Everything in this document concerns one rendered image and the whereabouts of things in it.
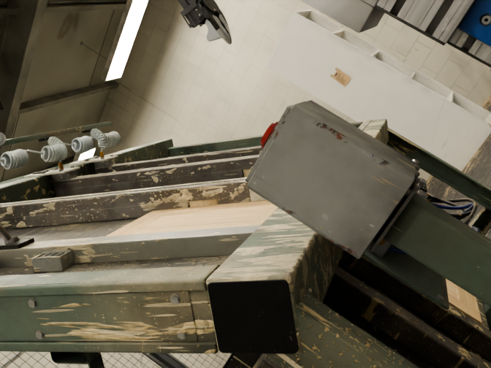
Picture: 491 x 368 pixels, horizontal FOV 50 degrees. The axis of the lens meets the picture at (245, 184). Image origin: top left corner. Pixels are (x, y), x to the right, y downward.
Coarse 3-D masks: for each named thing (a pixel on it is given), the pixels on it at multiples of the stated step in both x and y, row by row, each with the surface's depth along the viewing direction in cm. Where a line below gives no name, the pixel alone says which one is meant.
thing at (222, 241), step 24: (72, 240) 111; (96, 240) 108; (120, 240) 104; (144, 240) 102; (168, 240) 100; (192, 240) 98; (216, 240) 97; (240, 240) 95; (0, 264) 114; (24, 264) 112
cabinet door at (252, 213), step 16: (176, 208) 139; (192, 208) 136; (208, 208) 132; (224, 208) 129; (240, 208) 127; (256, 208) 125; (272, 208) 121; (128, 224) 129; (144, 224) 126; (160, 224) 124; (176, 224) 122; (192, 224) 119; (208, 224) 116; (224, 224) 114; (240, 224) 112; (256, 224) 108
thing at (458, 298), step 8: (448, 280) 179; (448, 288) 172; (456, 288) 176; (448, 296) 165; (456, 296) 169; (464, 296) 172; (472, 296) 176; (456, 304) 162; (464, 304) 166; (472, 304) 169; (464, 312) 160; (472, 312) 164; (480, 320) 161
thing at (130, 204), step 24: (120, 192) 148; (144, 192) 141; (168, 192) 139; (192, 192) 137; (216, 192) 135; (240, 192) 133; (0, 216) 158; (24, 216) 155; (48, 216) 152; (72, 216) 150; (96, 216) 147; (120, 216) 145
